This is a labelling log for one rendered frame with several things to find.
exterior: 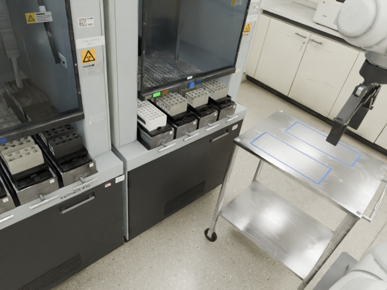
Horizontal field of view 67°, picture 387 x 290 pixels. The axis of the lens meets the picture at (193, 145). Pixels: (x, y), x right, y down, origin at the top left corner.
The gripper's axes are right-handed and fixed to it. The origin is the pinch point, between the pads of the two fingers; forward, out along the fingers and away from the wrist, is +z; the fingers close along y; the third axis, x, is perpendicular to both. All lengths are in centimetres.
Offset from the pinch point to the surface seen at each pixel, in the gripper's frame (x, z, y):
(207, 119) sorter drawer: 66, 42, 20
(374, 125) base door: 25, 94, 218
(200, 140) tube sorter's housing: 66, 55, 18
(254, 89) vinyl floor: 159, 119, 211
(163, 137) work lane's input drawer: 66, 42, -9
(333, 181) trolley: 0.1, 37.9, 29.6
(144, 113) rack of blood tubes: 77, 34, -13
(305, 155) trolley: 17, 38, 35
